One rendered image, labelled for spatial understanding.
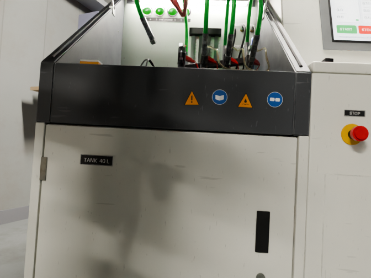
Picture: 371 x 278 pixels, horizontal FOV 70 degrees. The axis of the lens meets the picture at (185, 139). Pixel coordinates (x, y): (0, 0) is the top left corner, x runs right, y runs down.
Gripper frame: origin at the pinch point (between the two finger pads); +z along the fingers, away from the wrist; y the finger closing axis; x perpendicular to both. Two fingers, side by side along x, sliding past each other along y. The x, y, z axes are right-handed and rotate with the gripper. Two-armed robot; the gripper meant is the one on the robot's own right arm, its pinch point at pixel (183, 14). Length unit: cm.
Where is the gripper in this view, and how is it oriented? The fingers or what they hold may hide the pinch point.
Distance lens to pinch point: 100.0
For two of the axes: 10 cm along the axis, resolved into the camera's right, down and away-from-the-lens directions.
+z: 1.9, 7.4, 6.5
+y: 2.7, -6.8, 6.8
